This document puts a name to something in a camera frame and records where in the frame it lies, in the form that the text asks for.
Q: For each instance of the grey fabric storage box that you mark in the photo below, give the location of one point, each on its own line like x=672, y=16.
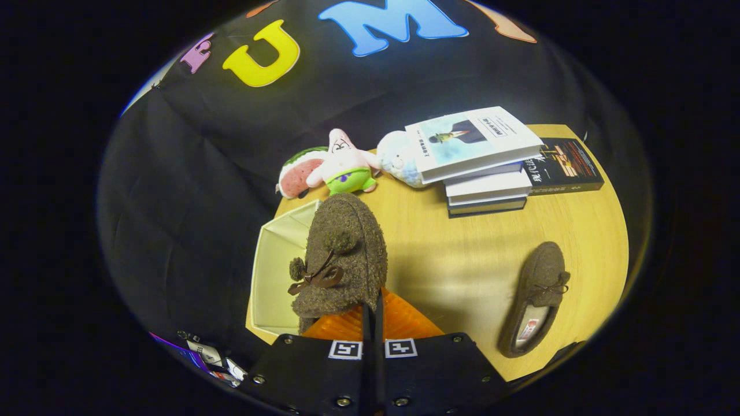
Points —
x=274, y=271

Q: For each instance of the white book with portrait cover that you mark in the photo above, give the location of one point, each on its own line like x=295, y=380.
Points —
x=474, y=138

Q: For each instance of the watermelon slice plush toy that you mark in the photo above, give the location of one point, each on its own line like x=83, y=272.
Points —
x=298, y=176

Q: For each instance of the thick white book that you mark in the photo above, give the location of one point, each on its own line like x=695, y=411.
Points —
x=491, y=186

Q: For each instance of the dark-covered white book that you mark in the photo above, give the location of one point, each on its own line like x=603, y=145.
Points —
x=488, y=206

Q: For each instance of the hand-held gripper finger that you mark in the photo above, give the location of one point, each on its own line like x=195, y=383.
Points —
x=366, y=375
x=380, y=375

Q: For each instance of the pink starfish plush toy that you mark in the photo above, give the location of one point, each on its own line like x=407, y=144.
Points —
x=347, y=164

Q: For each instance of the thin grey-blue book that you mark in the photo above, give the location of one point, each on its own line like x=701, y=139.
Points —
x=497, y=169

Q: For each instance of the black book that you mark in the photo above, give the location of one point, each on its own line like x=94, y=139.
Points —
x=569, y=167

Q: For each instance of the white and blue plush toy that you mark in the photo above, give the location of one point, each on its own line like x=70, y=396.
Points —
x=396, y=156

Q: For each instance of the small white and red object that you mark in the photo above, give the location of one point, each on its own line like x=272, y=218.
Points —
x=234, y=370

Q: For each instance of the purple glowing screen device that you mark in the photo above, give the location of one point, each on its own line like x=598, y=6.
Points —
x=185, y=353

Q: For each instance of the brown fuzzy shoe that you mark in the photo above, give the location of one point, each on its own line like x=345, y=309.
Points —
x=543, y=266
x=347, y=242

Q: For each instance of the white cylindrical tube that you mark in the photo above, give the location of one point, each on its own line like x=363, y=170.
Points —
x=205, y=351

